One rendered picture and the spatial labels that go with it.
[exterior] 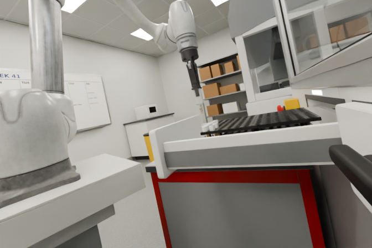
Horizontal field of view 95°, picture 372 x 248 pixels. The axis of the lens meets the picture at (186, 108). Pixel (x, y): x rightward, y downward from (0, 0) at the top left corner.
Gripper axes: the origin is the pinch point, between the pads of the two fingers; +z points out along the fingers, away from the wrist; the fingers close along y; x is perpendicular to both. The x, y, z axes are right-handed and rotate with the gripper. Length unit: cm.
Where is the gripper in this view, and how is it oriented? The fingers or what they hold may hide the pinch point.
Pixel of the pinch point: (198, 96)
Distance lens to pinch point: 74.9
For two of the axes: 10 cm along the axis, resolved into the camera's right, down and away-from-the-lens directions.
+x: 9.5, -2.1, -2.5
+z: 2.1, 9.8, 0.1
